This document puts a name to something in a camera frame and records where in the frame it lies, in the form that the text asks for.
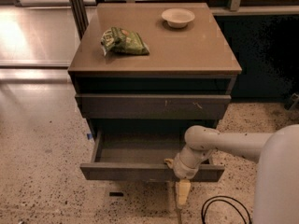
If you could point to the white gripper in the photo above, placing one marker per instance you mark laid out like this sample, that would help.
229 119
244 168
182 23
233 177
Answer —
184 171

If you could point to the brown drawer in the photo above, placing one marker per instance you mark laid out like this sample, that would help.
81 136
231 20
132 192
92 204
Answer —
133 157
152 106

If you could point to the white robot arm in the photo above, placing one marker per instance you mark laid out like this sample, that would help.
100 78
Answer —
276 198

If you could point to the brown top drawer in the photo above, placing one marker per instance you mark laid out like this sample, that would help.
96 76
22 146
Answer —
152 106

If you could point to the brown drawer cabinet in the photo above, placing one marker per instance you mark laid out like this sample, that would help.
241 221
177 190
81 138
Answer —
194 60

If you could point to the black floor tape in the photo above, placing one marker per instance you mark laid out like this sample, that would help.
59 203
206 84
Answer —
116 194

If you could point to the blue tape piece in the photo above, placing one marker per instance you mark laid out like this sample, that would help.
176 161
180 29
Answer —
89 136

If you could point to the green chip bag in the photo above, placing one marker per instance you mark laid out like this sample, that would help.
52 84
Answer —
120 40

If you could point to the white bowl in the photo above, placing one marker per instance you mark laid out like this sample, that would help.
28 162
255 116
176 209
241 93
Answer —
178 17

